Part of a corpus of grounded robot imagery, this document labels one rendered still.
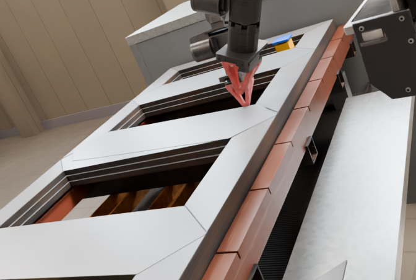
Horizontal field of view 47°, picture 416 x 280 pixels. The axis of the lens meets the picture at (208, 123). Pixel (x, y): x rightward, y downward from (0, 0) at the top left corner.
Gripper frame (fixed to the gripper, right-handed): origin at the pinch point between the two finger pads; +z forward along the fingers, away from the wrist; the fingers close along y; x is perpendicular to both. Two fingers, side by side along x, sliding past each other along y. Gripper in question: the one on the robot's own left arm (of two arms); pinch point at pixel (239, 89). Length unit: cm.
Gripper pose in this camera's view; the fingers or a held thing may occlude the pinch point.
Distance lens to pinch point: 96.0
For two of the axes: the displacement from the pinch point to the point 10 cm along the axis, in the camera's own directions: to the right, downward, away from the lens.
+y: -4.6, 4.8, -7.5
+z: -0.2, 8.4, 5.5
